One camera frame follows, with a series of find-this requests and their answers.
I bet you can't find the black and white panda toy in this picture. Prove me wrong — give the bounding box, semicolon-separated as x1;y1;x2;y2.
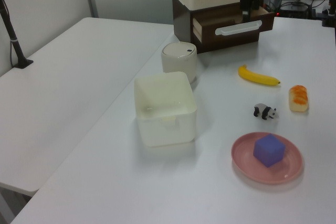
253;103;279;121

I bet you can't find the wooden drawer with brown front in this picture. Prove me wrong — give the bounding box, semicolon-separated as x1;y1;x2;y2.
192;5;275;45

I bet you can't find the yellow toy banana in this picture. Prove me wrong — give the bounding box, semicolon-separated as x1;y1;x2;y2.
238;64;281;87

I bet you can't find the toy bread with orange glaze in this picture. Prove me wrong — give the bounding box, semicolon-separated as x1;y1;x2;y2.
288;84;309;113

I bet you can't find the black box with red light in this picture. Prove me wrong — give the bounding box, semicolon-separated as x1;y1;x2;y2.
277;3;309;18

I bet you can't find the dark brown cabinet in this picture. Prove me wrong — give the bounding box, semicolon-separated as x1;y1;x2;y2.
172;0;263;54

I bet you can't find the black table clamp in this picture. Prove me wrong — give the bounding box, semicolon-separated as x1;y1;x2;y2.
321;0;336;28

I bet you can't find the cream lidded trash can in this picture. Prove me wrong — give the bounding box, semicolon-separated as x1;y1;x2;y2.
161;41;198;84

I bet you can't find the purple foam cube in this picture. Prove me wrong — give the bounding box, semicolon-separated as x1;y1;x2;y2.
253;134;286;168

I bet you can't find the cream square plastic box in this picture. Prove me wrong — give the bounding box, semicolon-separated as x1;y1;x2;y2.
133;71;197;148

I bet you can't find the pink round plate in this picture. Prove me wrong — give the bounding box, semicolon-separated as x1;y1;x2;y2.
230;131;305;185

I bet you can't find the white drawer handle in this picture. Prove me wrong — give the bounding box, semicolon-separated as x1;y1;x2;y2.
215;19;263;37

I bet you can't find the black camera stand pole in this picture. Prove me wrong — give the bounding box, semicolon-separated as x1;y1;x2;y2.
0;0;34;69

